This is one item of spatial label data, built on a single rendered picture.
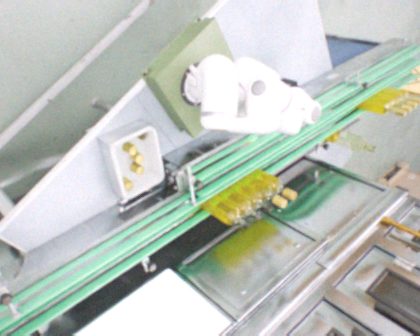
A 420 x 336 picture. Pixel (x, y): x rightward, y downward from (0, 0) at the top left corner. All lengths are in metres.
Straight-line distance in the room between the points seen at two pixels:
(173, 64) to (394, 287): 1.02
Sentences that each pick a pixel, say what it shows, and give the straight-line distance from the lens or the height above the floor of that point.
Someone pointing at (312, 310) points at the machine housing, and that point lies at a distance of 1.35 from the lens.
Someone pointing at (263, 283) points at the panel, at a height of 1.28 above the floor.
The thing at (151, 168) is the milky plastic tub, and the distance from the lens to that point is 1.44.
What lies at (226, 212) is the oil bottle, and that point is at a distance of 1.37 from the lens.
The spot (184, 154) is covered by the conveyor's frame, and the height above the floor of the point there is 0.82.
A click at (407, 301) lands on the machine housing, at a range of 1.43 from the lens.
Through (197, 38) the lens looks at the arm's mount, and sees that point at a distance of 1.35.
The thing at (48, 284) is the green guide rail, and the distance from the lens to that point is 1.29.
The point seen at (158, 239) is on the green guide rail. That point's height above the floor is 0.93.
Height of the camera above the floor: 1.86
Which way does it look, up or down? 41 degrees down
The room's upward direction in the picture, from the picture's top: 118 degrees clockwise
